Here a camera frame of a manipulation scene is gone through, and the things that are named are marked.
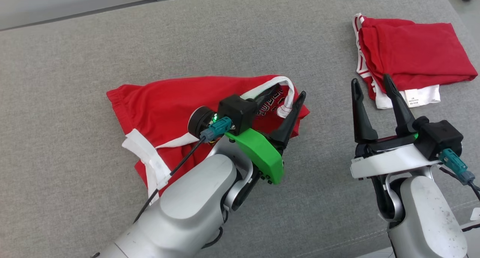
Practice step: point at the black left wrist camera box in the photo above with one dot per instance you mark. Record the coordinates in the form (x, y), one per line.
(238, 111)

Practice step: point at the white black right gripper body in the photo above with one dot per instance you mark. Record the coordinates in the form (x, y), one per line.
(386, 162)

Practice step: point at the red basketball jersey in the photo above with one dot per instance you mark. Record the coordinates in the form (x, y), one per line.
(412, 51)

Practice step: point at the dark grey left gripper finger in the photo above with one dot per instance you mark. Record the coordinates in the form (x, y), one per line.
(290, 123)
(268, 93)

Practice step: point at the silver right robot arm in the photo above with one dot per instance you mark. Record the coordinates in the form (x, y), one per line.
(427, 220)

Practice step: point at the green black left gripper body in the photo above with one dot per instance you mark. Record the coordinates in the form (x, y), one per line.
(262, 156)

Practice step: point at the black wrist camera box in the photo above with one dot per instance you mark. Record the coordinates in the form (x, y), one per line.
(438, 138)
(238, 111)

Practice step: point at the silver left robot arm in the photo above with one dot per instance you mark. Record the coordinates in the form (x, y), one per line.
(187, 209)

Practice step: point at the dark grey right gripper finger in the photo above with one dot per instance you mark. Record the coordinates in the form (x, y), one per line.
(403, 119)
(360, 126)

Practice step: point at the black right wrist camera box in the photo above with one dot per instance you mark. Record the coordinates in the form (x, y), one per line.
(438, 138)

